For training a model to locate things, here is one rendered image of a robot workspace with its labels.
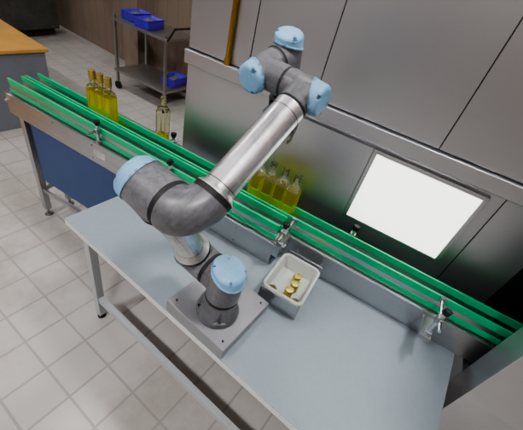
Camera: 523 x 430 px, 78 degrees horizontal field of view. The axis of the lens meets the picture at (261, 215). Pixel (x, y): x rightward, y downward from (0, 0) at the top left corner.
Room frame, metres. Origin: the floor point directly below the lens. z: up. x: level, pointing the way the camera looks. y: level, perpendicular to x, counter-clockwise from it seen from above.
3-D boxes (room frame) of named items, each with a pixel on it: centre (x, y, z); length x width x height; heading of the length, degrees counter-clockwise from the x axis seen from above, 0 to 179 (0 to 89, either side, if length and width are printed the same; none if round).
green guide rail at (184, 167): (1.38, 0.71, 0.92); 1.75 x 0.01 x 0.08; 70
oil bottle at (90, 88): (1.56, 1.02, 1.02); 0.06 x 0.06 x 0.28; 70
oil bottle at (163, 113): (1.53, 0.63, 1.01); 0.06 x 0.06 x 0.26; 83
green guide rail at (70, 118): (1.31, 0.74, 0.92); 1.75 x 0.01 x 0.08; 70
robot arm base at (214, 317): (0.66, 0.05, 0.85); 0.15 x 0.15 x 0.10
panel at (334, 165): (1.21, -0.34, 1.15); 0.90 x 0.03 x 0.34; 70
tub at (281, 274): (0.88, -0.19, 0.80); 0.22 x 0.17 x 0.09; 160
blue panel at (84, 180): (1.38, 0.68, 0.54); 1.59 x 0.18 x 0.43; 70
